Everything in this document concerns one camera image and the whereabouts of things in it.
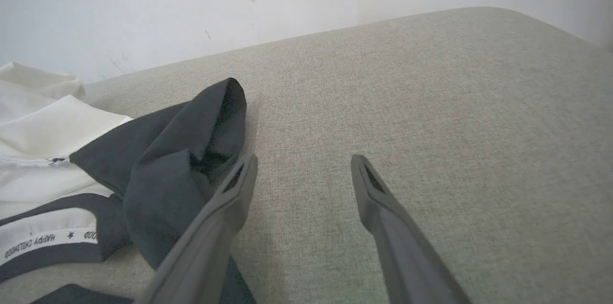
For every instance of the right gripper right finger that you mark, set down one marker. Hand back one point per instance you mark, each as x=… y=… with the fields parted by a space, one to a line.
x=407 y=256

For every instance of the grey fabric sofa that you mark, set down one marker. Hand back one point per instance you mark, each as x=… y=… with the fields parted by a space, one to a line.
x=431 y=117

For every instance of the white and black t-shirt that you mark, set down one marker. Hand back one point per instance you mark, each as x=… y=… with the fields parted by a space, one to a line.
x=167 y=174

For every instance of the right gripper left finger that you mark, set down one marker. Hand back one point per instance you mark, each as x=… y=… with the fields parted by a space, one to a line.
x=206 y=246

